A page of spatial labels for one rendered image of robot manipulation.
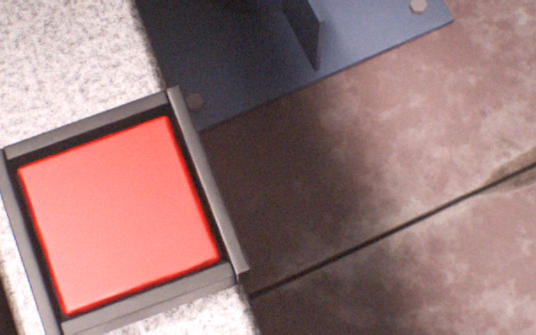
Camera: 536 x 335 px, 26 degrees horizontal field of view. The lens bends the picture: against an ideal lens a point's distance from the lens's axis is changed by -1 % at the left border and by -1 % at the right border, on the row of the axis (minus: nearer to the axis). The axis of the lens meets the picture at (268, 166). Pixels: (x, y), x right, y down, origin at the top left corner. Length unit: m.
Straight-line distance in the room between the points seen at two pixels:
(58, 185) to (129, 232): 0.03
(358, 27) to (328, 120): 0.13
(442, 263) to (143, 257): 0.99
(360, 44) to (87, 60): 1.01
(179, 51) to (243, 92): 0.10
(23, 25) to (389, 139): 0.99
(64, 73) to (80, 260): 0.08
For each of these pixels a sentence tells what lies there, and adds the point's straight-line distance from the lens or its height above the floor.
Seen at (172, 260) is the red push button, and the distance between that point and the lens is 0.41.
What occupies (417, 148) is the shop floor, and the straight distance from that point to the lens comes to 1.42.
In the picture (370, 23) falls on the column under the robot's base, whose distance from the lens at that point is 1.47.
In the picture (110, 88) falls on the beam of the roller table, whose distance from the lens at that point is 0.45.
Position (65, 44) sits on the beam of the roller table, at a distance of 0.46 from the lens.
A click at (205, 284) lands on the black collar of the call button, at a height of 0.93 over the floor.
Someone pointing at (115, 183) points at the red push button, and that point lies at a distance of 0.42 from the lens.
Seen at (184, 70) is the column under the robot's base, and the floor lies 0.01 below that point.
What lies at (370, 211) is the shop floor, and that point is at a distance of 1.39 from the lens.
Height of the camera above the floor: 1.33
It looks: 71 degrees down
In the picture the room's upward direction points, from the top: straight up
